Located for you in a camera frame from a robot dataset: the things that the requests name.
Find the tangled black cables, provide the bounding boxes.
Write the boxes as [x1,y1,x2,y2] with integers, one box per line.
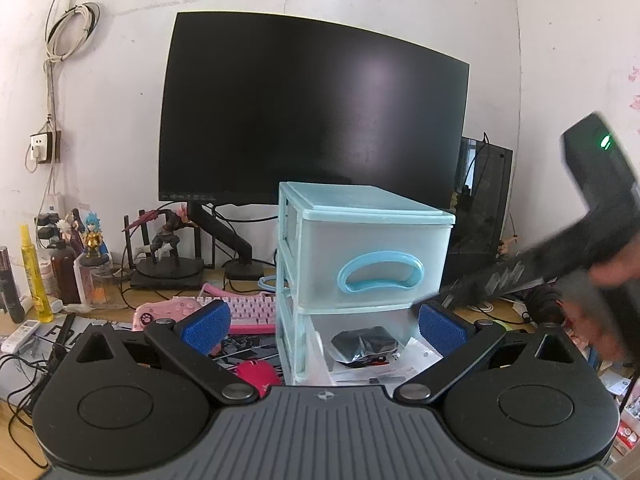
[0,350,67,467]

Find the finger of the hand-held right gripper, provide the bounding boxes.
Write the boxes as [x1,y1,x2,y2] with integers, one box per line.
[438,272,484,312]

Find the clear jar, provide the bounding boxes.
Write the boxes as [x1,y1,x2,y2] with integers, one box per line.
[90,265,124,307]

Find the red mouse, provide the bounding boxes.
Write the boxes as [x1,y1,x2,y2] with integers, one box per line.
[234,360,284,397]

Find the small fighter figurine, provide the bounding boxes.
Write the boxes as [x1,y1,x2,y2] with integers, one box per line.
[497,232,524,259]

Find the yellow bottle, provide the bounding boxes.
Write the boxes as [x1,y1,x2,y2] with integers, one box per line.
[19,223,54,324]

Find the light blue plastic drawer cabinet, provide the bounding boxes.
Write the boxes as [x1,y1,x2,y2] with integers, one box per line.
[275,181,457,387]

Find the black power adapters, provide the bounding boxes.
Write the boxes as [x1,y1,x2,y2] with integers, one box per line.
[34,212,64,249]

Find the blue haired gold figurine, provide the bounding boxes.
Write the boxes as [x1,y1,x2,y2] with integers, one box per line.
[80,210,112,269]

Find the black figurine with red scythe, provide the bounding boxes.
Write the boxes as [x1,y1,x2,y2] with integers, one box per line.
[122,202,206,291]

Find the coiled wall cable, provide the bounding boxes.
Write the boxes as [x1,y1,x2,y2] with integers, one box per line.
[44,2,101,64]

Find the wall socket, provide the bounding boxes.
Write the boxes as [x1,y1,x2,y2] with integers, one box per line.
[27,130,62,165]

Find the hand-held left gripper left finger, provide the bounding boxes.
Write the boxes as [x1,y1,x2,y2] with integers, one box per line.
[75,300,261,405]

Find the person's right hand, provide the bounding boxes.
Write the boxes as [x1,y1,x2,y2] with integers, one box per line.
[587,241,640,287]

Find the white paper sheets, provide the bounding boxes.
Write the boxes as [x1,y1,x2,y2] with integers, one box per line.
[329,337,444,387]

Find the dark bottle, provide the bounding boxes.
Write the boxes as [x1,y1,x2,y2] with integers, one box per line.
[0,246,26,325]

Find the black computer case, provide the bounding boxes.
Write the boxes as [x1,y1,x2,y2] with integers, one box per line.
[440,136,515,287]

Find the printed mouse pad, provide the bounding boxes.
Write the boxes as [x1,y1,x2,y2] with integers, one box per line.
[210,332,286,377]

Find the white remote control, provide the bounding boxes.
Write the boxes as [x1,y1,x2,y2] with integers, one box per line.
[0,319,40,354]

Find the black foil packet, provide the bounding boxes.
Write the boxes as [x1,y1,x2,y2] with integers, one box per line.
[330,325,399,364]

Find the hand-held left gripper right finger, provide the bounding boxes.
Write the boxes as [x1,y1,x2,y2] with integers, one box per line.
[392,302,577,405]

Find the black and red headphones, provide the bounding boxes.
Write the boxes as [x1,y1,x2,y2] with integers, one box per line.
[522,284,569,327]

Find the pink game controller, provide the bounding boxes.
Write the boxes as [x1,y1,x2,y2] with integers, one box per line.
[132,297,204,332]

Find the black curved monitor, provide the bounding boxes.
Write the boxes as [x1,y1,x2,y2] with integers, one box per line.
[158,10,471,207]

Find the pink keyboard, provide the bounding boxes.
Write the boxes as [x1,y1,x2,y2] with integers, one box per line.
[197,295,278,335]

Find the white haired figurine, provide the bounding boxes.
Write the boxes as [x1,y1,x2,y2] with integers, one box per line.
[57,208,86,257]

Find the brown bottle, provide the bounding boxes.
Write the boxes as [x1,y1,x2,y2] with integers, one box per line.
[50,240,84,306]

